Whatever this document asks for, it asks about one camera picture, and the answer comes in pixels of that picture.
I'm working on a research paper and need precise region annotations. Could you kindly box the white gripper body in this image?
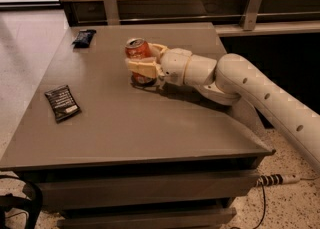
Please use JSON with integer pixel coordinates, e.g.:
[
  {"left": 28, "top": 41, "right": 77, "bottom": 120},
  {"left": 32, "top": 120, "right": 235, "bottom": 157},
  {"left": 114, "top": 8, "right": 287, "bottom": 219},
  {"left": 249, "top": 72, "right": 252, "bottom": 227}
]
[{"left": 160, "top": 48, "right": 192, "bottom": 86}]

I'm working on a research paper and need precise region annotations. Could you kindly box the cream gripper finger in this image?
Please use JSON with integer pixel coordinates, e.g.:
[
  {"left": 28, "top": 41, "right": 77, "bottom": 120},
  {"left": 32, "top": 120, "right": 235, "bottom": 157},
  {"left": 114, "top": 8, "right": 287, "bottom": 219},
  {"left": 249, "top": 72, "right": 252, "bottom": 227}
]
[
  {"left": 125, "top": 57, "right": 163, "bottom": 79},
  {"left": 148, "top": 43, "right": 168, "bottom": 63}
]

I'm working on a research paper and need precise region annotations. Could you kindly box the orange soda can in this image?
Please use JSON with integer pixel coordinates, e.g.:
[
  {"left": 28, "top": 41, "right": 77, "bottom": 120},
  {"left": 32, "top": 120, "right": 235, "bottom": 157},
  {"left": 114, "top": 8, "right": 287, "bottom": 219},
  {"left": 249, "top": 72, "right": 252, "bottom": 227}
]
[{"left": 125, "top": 38, "right": 156, "bottom": 86}]

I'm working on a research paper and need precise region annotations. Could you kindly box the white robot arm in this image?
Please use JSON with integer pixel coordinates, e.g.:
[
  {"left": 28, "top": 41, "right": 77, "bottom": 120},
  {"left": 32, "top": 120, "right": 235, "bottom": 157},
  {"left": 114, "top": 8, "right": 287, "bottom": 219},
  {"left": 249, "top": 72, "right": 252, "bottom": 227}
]
[{"left": 125, "top": 38, "right": 320, "bottom": 172}]

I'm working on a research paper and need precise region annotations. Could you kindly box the dark blue snack packet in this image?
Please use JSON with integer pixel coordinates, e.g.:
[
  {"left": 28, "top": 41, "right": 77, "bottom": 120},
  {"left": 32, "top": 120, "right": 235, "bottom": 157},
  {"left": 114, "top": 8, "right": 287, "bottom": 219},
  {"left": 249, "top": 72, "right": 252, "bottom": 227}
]
[{"left": 72, "top": 29, "right": 96, "bottom": 48}]

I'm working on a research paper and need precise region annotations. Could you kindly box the black snack packet near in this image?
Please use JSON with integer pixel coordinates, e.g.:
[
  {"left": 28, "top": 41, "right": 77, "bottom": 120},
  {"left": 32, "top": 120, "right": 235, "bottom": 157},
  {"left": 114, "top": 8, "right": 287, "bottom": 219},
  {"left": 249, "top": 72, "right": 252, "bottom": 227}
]
[{"left": 44, "top": 85, "right": 81, "bottom": 123}]

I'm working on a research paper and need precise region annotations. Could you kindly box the grey side shelf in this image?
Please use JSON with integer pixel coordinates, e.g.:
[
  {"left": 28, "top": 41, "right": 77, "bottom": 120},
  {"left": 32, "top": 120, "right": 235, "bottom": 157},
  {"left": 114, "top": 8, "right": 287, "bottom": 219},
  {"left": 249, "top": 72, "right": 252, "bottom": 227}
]
[{"left": 215, "top": 20, "right": 320, "bottom": 37}]

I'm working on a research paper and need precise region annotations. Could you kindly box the grey cabinet with drawers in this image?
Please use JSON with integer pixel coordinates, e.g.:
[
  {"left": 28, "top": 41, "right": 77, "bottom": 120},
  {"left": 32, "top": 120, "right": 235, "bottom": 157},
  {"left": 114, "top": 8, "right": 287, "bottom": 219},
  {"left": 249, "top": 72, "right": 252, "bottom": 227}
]
[{"left": 1, "top": 24, "right": 271, "bottom": 220}]

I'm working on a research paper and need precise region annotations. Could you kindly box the upper grey drawer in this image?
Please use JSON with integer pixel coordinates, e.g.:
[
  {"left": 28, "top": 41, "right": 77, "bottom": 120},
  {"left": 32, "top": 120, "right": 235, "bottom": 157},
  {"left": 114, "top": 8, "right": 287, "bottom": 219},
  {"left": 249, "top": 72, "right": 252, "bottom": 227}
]
[{"left": 23, "top": 170, "right": 258, "bottom": 210}]

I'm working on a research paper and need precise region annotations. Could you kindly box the grey drawer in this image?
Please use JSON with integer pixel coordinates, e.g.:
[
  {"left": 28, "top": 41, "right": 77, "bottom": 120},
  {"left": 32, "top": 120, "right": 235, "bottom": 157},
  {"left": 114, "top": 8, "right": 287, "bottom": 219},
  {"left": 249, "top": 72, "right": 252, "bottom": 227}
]
[
  {"left": 57, "top": 206, "right": 236, "bottom": 229},
  {"left": 23, "top": 170, "right": 258, "bottom": 210}
]

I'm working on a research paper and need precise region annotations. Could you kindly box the white power strip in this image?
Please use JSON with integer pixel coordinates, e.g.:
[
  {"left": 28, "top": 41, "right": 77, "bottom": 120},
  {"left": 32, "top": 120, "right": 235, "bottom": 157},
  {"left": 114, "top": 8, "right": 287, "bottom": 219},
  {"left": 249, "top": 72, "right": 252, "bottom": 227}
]
[{"left": 256, "top": 174, "right": 301, "bottom": 186}]

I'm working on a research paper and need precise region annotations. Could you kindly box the lower grey drawer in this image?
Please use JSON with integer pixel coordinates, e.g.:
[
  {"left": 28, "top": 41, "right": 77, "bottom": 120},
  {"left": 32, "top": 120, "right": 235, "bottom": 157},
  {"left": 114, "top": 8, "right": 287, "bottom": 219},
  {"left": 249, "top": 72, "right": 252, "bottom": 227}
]
[{"left": 57, "top": 206, "right": 236, "bottom": 229}]

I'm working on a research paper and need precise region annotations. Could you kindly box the black chair part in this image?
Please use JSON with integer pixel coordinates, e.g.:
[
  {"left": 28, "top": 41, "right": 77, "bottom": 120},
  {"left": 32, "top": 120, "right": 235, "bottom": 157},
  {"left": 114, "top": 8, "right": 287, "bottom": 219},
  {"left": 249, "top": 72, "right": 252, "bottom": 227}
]
[{"left": 0, "top": 175, "right": 43, "bottom": 229}]

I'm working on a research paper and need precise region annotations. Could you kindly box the left metal bracket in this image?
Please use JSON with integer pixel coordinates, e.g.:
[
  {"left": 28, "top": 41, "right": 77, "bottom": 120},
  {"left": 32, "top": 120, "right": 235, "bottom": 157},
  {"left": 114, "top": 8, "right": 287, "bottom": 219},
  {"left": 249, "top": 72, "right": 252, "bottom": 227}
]
[{"left": 103, "top": 0, "right": 120, "bottom": 25}]

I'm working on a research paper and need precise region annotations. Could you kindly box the metal bracket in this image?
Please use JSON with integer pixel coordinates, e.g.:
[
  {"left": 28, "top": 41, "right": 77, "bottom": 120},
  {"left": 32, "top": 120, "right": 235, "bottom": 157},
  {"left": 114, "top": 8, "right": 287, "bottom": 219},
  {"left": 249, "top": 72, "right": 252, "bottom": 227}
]
[
  {"left": 103, "top": 0, "right": 120, "bottom": 25},
  {"left": 240, "top": 0, "right": 262, "bottom": 31}
]

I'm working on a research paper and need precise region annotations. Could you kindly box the right metal bracket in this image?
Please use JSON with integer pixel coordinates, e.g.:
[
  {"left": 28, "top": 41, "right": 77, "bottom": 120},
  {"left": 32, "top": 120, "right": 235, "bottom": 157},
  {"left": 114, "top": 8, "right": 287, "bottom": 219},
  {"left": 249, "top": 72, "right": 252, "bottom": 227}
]
[{"left": 240, "top": 0, "right": 262, "bottom": 31}]

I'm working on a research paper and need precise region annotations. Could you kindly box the black cable on floor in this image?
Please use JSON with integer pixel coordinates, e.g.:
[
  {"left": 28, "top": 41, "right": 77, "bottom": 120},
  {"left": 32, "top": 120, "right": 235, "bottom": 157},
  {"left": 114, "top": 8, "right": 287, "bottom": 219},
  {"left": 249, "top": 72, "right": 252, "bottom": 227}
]
[{"left": 229, "top": 174, "right": 320, "bottom": 229}]

